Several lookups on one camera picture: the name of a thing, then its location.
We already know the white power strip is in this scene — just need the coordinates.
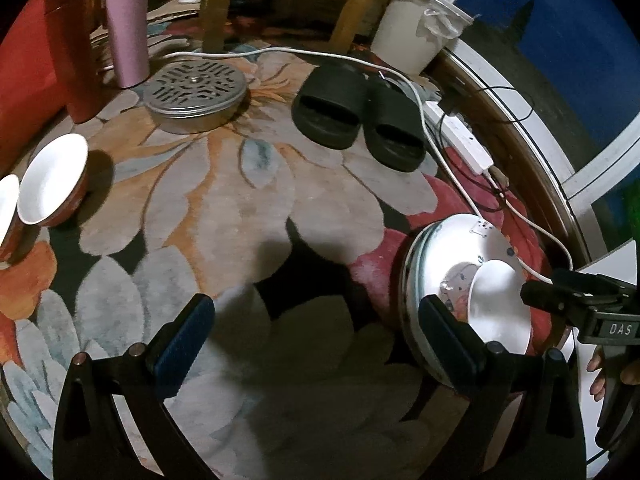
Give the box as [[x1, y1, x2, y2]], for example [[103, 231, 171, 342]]
[[425, 101, 497, 174]]

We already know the black slipper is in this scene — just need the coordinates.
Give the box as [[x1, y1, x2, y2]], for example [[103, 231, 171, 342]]
[[363, 82, 442, 174], [292, 66, 372, 150]]

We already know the wooden chair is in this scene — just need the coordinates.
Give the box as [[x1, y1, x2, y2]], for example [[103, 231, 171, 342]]
[[200, 0, 410, 54]]

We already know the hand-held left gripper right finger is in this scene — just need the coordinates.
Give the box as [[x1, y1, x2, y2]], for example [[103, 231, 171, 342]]
[[417, 294, 586, 480]]

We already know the white bin with plastic bag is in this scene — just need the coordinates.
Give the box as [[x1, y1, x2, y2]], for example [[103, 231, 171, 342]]
[[371, 0, 475, 75]]

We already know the person's right hand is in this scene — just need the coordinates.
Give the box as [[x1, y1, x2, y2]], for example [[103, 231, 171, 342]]
[[587, 346, 640, 397]]

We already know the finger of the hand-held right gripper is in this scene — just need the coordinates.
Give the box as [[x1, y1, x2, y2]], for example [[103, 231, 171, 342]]
[[551, 267, 628, 297], [520, 280, 593, 328]]

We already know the thin black power cable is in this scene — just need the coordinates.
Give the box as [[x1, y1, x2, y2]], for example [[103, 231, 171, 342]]
[[436, 82, 537, 213]]

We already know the red tumbler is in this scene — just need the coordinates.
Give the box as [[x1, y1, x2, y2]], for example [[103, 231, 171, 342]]
[[44, 0, 109, 125]]

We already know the floral rug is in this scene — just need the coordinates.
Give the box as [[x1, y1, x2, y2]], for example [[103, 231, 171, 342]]
[[0, 25, 576, 480]]

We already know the round perforated metal tin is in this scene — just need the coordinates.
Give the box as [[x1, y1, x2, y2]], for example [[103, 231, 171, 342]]
[[143, 61, 248, 135]]

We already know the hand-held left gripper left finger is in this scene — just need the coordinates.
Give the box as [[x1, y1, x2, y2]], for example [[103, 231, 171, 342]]
[[52, 294, 217, 480]]

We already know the white bowl with red outside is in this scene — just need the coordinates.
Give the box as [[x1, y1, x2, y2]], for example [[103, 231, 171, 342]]
[[467, 259, 532, 357], [17, 133, 91, 226], [0, 174, 27, 264]]

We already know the white cable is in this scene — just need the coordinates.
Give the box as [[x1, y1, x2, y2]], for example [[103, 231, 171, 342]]
[[147, 47, 554, 284]]

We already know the red cushion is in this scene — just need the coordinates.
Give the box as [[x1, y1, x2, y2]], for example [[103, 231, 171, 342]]
[[0, 0, 68, 163]]

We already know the white blue-rimmed plate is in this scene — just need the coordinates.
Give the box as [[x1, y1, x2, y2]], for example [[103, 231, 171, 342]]
[[398, 240, 451, 391]]

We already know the pink tumbler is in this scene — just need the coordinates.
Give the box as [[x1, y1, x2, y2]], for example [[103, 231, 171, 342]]
[[104, 0, 152, 90]]

